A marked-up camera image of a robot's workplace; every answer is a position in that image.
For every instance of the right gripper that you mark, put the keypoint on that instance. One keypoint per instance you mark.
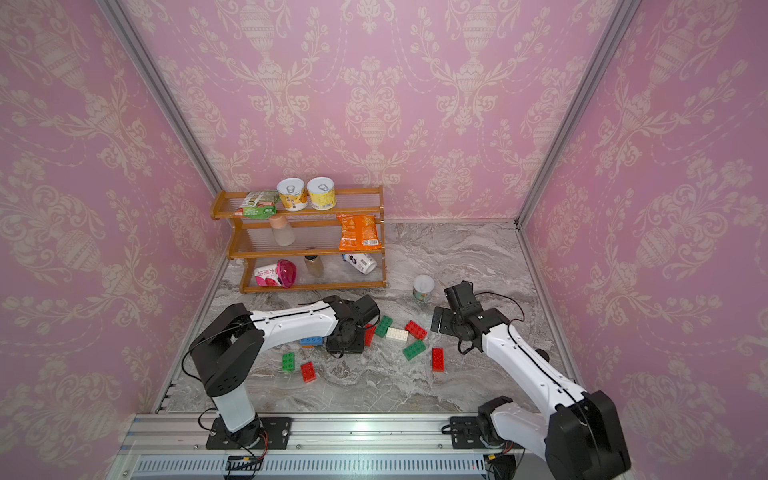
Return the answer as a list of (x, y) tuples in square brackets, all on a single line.
[(445, 326)]

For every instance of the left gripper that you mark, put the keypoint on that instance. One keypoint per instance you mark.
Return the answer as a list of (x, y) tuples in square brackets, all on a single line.
[(339, 350)]

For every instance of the white brick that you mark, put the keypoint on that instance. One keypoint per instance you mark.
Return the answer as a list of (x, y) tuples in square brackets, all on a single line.
[(397, 334)]

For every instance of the light blue brick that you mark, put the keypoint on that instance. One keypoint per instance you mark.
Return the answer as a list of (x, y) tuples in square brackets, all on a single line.
[(311, 342)]

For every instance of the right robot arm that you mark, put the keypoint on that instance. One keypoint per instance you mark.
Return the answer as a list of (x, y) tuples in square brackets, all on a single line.
[(577, 433)]

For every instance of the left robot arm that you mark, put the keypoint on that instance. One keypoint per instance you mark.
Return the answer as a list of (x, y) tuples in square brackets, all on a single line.
[(225, 352)]

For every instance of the red brick centre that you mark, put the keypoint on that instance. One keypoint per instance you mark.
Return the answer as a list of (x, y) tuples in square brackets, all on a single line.
[(369, 335)]

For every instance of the red brick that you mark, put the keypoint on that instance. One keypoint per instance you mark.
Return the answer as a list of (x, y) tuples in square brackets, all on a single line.
[(437, 360), (416, 331), (369, 335), (308, 372)]

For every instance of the green brick upper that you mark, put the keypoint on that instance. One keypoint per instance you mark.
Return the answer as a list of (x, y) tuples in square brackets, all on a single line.
[(383, 326)]

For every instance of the red brick far right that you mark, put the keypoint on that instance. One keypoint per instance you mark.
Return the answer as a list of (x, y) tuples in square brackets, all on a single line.
[(437, 360)]

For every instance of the red brick upper right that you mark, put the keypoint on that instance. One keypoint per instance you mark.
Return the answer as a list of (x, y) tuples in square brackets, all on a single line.
[(416, 331)]

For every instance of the white lid green can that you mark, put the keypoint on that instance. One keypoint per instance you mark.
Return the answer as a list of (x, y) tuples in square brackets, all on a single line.
[(423, 286)]

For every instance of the white black lying can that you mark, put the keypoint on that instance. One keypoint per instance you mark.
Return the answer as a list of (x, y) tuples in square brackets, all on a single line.
[(363, 263)]

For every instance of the green brick lower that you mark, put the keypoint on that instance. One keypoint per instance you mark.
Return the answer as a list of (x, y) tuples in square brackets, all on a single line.
[(414, 349)]

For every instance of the small brown jar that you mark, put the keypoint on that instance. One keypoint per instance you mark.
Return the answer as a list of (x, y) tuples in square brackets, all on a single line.
[(314, 265)]

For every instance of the red brick lower left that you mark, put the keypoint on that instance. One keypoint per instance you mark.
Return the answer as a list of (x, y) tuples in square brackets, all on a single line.
[(308, 372)]

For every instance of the small green brick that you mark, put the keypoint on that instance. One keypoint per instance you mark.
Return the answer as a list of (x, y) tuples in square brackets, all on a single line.
[(288, 362)]

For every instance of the pink lying cup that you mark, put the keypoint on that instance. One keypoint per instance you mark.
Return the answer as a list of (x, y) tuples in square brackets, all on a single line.
[(282, 274)]

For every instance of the orange chip bag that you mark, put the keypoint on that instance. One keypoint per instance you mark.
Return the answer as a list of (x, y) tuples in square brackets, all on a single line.
[(358, 233)]

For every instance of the wooden three-tier shelf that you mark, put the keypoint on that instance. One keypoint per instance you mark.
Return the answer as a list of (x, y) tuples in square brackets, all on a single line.
[(316, 233)]

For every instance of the clear plastic bottle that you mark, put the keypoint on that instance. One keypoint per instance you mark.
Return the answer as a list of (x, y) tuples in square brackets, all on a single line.
[(282, 230)]

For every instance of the right yellow noodle cup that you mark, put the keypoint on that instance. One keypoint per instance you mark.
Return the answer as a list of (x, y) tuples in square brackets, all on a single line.
[(321, 193)]

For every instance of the yellow noodle cup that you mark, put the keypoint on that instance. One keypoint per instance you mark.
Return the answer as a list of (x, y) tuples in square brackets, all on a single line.
[(321, 193), (293, 194)]

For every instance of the left yellow noodle cup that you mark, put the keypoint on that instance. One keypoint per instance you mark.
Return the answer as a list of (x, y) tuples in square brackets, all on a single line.
[(293, 194)]

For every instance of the green white snack packet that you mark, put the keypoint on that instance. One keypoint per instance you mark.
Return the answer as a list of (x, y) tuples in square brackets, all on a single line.
[(258, 205)]

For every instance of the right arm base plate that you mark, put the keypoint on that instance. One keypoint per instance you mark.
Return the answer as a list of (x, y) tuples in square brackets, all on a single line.
[(475, 432)]

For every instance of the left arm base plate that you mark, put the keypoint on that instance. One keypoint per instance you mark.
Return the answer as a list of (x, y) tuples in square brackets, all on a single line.
[(270, 433)]

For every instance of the aluminium front rail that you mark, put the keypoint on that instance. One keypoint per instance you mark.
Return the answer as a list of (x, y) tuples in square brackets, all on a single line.
[(321, 445)]

